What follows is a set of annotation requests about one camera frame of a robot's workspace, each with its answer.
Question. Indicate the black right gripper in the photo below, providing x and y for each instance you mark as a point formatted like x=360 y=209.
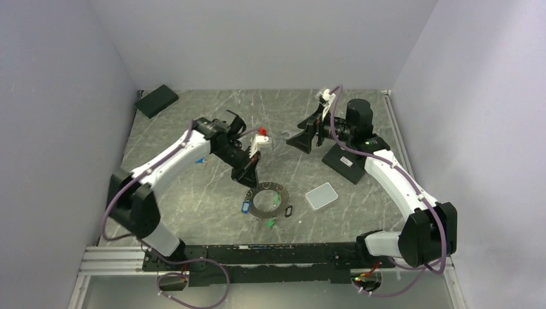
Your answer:
x=302 y=141

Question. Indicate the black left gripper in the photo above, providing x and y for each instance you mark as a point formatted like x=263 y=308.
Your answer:
x=249 y=177

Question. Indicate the black key tag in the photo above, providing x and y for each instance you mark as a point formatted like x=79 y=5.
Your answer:
x=288 y=211

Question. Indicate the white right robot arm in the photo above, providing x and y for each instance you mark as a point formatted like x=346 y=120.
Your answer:
x=429 y=234

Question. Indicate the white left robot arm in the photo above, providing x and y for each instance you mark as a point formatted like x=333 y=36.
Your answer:
x=132 y=194

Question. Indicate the chrome combination wrench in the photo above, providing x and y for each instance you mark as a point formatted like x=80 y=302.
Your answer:
x=288 y=135

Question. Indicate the black flat box with sticker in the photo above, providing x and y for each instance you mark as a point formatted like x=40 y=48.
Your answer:
x=347 y=164

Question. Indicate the black box at rear left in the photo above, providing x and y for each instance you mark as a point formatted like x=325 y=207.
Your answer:
x=156 y=101

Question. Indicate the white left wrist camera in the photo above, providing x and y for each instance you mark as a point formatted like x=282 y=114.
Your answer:
x=258 y=142

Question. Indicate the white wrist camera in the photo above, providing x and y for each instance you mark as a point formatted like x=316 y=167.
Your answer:
x=326 y=97
x=258 y=142

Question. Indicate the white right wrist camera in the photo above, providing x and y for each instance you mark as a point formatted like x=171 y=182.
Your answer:
x=326 y=97

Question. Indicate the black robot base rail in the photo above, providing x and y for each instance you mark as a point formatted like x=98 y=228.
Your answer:
x=335 y=262

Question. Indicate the aluminium frame rail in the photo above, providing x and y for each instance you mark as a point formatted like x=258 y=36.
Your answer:
x=135 y=261

